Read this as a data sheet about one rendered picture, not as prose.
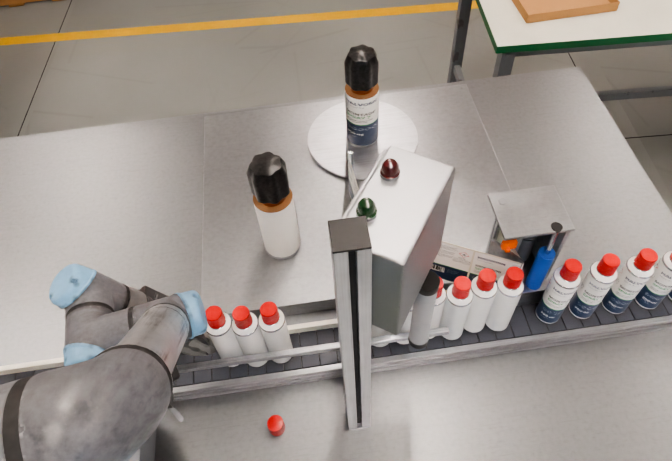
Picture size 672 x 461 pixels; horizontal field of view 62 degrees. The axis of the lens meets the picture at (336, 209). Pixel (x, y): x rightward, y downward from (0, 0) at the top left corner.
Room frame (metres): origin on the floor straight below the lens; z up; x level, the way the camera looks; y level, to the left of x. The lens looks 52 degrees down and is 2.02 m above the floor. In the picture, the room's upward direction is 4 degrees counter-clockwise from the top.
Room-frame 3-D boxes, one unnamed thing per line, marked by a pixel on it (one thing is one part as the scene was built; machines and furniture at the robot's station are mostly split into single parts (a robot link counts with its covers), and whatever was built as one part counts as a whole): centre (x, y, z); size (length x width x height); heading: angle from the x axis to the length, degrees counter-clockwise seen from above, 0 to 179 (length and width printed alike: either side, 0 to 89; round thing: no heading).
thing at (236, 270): (0.96, -0.05, 0.86); 0.80 x 0.67 x 0.05; 94
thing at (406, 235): (0.43, -0.07, 1.38); 0.17 x 0.10 x 0.19; 149
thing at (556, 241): (0.63, -0.38, 1.01); 0.14 x 0.13 x 0.26; 94
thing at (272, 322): (0.50, 0.14, 0.98); 0.05 x 0.05 x 0.20
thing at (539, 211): (0.64, -0.37, 1.14); 0.14 x 0.11 x 0.01; 94
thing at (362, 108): (1.12, -0.09, 1.04); 0.09 x 0.09 x 0.29
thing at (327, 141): (1.12, -0.09, 0.89); 0.31 x 0.31 x 0.01
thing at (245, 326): (0.50, 0.19, 0.98); 0.05 x 0.05 x 0.20
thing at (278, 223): (0.78, 0.14, 1.03); 0.09 x 0.09 x 0.30
